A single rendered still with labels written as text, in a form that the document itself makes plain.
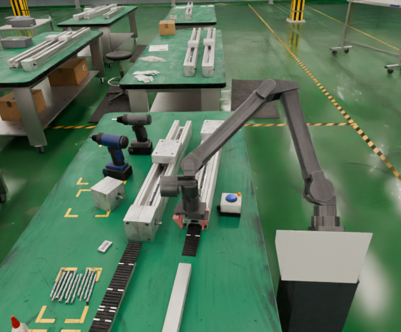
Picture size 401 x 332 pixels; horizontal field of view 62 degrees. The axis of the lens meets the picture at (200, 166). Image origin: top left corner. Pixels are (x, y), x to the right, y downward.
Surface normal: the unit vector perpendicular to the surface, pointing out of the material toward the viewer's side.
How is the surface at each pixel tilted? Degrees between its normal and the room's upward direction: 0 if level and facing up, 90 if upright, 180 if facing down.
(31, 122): 90
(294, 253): 90
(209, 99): 90
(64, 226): 0
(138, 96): 90
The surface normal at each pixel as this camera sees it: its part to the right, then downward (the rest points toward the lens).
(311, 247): -0.07, 0.53
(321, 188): -0.04, -0.18
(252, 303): -0.03, -0.85
